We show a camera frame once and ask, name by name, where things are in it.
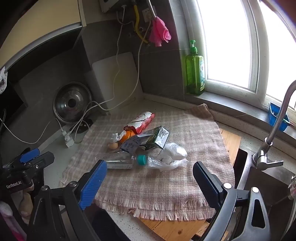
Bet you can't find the white charging cable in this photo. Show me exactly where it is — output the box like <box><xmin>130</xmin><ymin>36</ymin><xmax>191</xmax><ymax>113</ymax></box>
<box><xmin>69</xmin><ymin>6</ymin><xmax>126</xmax><ymax>139</ymax></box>
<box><xmin>74</xmin><ymin>22</ymin><xmax>152</xmax><ymax>143</ymax></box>

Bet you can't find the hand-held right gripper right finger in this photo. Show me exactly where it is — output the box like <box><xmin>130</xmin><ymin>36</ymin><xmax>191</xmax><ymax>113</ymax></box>
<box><xmin>193</xmin><ymin>161</ymin><xmax>273</xmax><ymax>241</ymax></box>

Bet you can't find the pink checked fringed cloth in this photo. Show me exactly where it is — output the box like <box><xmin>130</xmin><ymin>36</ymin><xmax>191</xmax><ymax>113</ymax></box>
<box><xmin>60</xmin><ymin>103</ymin><xmax>236</xmax><ymax>220</ymax></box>

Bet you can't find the black plastic object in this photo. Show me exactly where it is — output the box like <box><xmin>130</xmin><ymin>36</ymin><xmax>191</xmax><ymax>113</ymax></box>
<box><xmin>76</xmin><ymin>118</ymin><xmax>93</xmax><ymax>135</ymax></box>

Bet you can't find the thin white cable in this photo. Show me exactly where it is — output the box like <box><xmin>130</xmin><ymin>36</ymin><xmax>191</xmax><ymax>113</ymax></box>
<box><xmin>0</xmin><ymin>109</ymin><xmax>52</xmax><ymax>144</ymax></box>

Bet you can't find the green and white carton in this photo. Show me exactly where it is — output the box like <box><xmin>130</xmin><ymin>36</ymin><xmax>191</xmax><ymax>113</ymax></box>
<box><xmin>139</xmin><ymin>126</ymin><xmax>170</xmax><ymax>150</ymax></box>

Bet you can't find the cream wall cabinet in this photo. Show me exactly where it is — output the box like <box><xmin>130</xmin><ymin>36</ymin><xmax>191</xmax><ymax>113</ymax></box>
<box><xmin>0</xmin><ymin>0</ymin><xmax>87</xmax><ymax>68</ymax></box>

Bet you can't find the corrugated metal hose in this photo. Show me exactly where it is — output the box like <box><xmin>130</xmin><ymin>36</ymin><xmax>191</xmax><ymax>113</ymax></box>
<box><xmin>147</xmin><ymin>0</ymin><xmax>158</xmax><ymax>20</ymax></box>

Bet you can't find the person's left forearm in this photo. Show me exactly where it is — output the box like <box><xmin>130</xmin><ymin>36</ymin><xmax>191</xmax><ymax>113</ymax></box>
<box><xmin>0</xmin><ymin>200</ymin><xmax>26</xmax><ymax>241</ymax></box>

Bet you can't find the steel pot lid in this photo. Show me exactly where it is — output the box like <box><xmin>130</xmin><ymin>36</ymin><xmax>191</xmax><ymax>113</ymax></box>
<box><xmin>53</xmin><ymin>82</ymin><xmax>92</xmax><ymax>124</ymax></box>

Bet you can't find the wooden board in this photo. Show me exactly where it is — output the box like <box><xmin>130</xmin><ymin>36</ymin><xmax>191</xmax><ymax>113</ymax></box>
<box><xmin>139</xmin><ymin>128</ymin><xmax>242</xmax><ymax>241</ymax></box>

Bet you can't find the window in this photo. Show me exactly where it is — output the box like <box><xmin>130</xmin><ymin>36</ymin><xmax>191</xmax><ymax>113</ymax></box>
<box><xmin>180</xmin><ymin>0</ymin><xmax>296</xmax><ymax>110</ymax></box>

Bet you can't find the clear plastic bottle teal cap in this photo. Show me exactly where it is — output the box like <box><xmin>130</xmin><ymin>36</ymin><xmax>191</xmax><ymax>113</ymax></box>
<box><xmin>95</xmin><ymin>153</ymin><xmax>149</xmax><ymax>170</ymax></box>

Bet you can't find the pink rag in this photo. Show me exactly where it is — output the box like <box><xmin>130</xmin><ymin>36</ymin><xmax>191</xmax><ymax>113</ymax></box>
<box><xmin>149</xmin><ymin>17</ymin><xmax>172</xmax><ymax>47</ymax></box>

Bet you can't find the white charger plug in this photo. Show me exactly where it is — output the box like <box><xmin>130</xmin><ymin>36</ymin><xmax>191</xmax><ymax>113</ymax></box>
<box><xmin>61</xmin><ymin>129</ymin><xmax>76</xmax><ymax>148</ymax></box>

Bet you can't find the grey printed wrapper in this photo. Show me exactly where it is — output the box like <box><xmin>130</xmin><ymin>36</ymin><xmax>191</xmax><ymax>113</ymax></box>
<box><xmin>119</xmin><ymin>136</ymin><xmax>145</xmax><ymax>154</ymax></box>

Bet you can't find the steel faucet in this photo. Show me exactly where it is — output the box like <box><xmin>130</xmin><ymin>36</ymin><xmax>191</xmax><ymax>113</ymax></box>
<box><xmin>252</xmin><ymin>80</ymin><xmax>296</xmax><ymax>172</ymax></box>

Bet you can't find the person's left hand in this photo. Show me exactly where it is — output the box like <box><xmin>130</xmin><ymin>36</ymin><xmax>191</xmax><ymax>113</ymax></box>
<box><xmin>18</xmin><ymin>182</ymin><xmax>35</xmax><ymax>218</ymax></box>

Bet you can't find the white cutting board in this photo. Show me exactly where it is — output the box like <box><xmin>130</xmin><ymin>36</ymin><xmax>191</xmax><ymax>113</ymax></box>
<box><xmin>91</xmin><ymin>52</ymin><xmax>143</xmax><ymax>110</ymax></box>

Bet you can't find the small blue plastic basket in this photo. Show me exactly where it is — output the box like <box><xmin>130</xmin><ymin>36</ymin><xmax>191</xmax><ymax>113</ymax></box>
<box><xmin>268</xmin><ymin>102</ymin><xmax>291</xmax><ymax>132</ymax></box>

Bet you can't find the red snack packet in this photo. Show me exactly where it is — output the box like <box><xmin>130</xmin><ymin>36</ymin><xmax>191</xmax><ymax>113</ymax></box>
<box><xmin>123</xmin><ymin>111</ymin><xmax>156</xmax><ymax>135</ymax></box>

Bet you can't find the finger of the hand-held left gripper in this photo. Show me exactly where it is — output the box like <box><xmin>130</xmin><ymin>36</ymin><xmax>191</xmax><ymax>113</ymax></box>
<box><xmin>23</xmin><ymin>152</ymin><xmax>55</xmax><ymax>177</ymax></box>
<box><xmin>9</xmin><ymin>148</ymin><xmax>41</xmax><ymax>170</ymax></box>

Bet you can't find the orange peel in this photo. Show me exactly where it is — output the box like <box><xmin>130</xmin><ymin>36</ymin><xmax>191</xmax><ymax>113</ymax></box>
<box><xmin>119</xmin><ymin>130</ymin><xmax>137</xmax><ymax>145</ymax></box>

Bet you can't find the white plastic bag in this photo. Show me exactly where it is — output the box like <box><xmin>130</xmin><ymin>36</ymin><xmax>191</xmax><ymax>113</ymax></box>
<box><xmin>157</xmin><ymin>142</ymin><xmax>188</xmax><ymax>172</ymax></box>

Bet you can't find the white water heater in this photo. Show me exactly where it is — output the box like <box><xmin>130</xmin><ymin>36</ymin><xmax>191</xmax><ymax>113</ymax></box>
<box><xmin>99</xmin><ymin>0</ymin><xmax>135</xmax><ymax>14</ymax></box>

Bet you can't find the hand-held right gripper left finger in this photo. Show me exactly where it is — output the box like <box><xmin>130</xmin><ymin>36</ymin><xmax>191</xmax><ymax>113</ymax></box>
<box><xmin>26</xmin><ymin>159</ymin><xmax>108</xmax><ymax>241</ymax></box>

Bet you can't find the green dish soap bottle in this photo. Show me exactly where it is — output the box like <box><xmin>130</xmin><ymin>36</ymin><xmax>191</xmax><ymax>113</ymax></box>
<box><xmin>185</xmin><ymin>40</ymin><xmax>206</xmax><ymax>95</ymax></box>

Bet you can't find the grey cutting board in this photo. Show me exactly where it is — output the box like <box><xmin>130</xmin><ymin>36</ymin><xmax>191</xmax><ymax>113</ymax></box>
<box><xmin>84</xmin><ymin>70</ymin><xmax>110</xmax><ymax>115</ymax></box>

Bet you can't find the white wall socket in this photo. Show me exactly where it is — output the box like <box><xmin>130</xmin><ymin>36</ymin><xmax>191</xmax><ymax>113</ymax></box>
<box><xmin>141</xmin><ymin>8</ymin><xmax>154</xmax><ymax>24</ymax></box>

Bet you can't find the steel sink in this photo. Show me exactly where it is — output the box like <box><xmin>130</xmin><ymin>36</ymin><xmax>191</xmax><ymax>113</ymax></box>
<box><xmin>233</xmin><ymin>148</ymin><xmax>296</xmax><ymax>241</ymax></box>

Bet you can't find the yellow gas hose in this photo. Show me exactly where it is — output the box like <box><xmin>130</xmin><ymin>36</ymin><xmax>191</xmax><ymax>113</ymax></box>
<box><xmin>133</xmin><ymin>5</ymin><xmax>149</xmax><ymax>44</ymax></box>

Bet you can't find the small white clip device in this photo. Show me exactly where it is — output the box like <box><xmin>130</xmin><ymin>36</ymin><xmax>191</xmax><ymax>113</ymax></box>
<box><xmin>0</xmin><ymin>67</ymin><xmax>9</xmax><ymax>94</ymax></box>

